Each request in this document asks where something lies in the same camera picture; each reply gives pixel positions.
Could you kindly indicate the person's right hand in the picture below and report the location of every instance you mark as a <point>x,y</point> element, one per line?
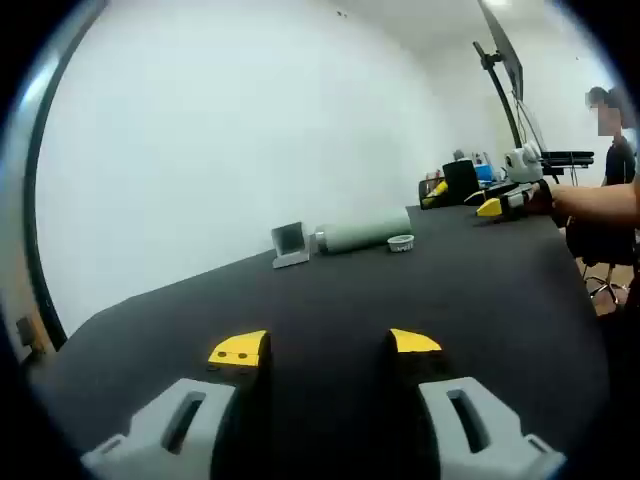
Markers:
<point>546,199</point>

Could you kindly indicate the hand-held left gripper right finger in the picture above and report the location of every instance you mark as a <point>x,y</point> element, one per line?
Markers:
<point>500,440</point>

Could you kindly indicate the black mesh organizer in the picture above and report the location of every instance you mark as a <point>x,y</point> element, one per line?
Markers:
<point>426,192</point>

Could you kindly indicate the blue box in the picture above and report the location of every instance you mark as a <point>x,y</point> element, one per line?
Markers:
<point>484,172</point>

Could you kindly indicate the grey cup lid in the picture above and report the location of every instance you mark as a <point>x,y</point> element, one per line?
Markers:
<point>401,244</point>

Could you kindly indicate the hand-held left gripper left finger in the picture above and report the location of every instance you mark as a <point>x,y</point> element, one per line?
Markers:
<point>150,435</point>

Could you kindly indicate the black monitor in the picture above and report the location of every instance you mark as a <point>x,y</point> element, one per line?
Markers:
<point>507,45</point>

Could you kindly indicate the wall socket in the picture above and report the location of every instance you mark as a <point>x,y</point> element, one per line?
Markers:
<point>25,331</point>

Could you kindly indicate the black keyboard tray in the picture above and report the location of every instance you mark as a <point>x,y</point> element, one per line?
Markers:
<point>567,157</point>

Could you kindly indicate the black office chair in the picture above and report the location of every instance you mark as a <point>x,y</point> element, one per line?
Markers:
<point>600,240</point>

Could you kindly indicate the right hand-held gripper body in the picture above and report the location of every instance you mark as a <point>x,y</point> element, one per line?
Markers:
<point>524,165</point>

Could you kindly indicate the grey-green cup body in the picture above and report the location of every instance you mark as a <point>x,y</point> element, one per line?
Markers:
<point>365,230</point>

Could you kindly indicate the yellow packet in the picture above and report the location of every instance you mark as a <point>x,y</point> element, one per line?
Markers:
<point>437,192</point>

